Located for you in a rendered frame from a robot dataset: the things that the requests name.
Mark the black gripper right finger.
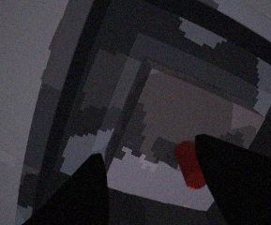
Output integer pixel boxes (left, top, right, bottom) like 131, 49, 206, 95
194, 134, 271, 225

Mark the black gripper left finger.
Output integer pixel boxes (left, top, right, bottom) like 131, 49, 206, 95
23, 153, 109, 225

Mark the dark red peg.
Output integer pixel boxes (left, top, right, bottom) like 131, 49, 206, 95
173, 142, 206, 190

